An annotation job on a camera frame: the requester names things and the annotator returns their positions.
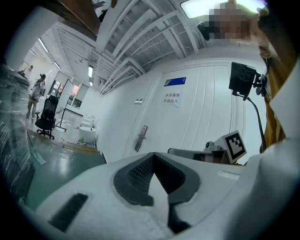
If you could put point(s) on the black mounted device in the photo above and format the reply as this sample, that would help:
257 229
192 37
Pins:
242 77

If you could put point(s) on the white door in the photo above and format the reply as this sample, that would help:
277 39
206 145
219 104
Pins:
204 117

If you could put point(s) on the plastic-wrapped bundle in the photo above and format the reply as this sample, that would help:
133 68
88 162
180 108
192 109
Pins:
12 122

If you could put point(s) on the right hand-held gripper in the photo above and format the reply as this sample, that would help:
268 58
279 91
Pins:
230 146

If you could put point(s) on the white paper notice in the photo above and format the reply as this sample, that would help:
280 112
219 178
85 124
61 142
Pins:
172 100

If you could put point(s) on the person's white coat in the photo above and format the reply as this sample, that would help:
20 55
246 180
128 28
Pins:
276 178

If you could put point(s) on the ceiling light panel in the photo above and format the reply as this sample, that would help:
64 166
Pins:
201 8

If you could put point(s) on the silver wall switch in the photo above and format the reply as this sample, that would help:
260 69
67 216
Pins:
139 101

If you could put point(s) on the brown wooden shelf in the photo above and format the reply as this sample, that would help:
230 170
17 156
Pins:
77 16

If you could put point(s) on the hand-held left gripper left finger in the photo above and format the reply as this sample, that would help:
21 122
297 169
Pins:
93 182

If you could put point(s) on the white rolling whiteboard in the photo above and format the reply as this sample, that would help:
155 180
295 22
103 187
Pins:
64 100

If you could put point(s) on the person's mustard jacket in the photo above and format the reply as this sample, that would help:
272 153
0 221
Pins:
274 122

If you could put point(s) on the black office chair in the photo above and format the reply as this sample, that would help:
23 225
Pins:
47 114

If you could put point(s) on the silver door lock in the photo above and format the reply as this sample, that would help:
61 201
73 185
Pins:
140 138

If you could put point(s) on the black head-mounted camera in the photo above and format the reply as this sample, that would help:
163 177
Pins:
204 30

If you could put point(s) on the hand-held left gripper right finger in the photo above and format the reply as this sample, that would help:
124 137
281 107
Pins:
211 185

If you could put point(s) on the blue rectangular sign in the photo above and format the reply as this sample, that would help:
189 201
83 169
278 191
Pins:
175 81

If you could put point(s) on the white round tub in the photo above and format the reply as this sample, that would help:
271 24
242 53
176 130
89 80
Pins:
87 134

